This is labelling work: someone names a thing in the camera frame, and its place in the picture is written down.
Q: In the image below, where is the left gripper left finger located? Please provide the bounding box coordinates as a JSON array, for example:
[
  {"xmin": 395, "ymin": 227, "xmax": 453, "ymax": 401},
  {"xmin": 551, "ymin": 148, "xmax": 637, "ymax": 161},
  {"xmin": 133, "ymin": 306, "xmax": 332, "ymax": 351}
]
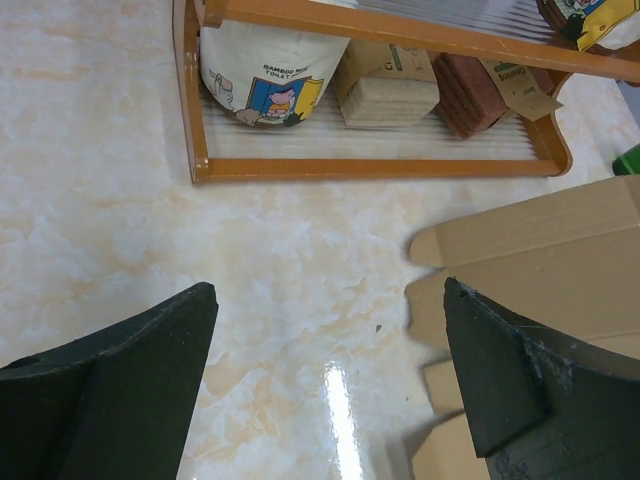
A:
[{"xmin": 1, "ymin": 282, "xmax": 218, "ymax": 479}]

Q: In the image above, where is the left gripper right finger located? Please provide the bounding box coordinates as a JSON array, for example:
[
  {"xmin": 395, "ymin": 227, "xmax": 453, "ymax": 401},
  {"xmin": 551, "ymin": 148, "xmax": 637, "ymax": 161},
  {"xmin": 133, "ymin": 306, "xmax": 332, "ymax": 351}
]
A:
[{"xmin": 443, "ymin": 277, "xmax": 639, "ymax": 479}]

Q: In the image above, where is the brown cardboard box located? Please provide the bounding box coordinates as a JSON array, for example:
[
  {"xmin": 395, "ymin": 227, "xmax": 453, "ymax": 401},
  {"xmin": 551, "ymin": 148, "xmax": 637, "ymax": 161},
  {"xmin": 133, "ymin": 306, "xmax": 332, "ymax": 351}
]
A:
[{"xmin": 406, "ymin": 176, "xmax": 639, "ymax": 479}]

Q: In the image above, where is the green glass bottle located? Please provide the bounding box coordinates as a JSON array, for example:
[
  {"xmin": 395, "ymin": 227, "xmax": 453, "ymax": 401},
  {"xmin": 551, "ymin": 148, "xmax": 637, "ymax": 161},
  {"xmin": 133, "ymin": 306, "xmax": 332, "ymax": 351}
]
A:
[{"xmin": 612, "ymin": 144, "xmax": 640, "ymax": 176}]

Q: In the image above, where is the red-brown scouring pad pack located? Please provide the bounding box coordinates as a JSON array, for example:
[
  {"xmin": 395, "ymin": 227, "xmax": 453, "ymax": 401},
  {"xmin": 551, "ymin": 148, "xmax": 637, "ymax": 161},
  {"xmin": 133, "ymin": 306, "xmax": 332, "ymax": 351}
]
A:
[{"xmin": 432, "ymin": 53, "xmax": 562, "ymax": 139}]

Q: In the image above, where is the beige sponge pack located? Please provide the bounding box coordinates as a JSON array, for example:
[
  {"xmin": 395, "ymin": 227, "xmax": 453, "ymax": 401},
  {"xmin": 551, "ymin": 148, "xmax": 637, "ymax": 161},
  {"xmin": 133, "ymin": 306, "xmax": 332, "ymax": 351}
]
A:
[{"xmin": 333, "ymin": 40, "xmax": 440, "ymax": 128}]

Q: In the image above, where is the lower toilet paper roll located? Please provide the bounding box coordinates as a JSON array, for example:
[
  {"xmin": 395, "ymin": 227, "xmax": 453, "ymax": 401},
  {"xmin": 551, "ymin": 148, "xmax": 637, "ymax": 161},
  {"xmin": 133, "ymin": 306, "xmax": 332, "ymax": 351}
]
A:
[{"xmin": 199, "ymin": 20, "xmax": 349, "ymax": 127}]

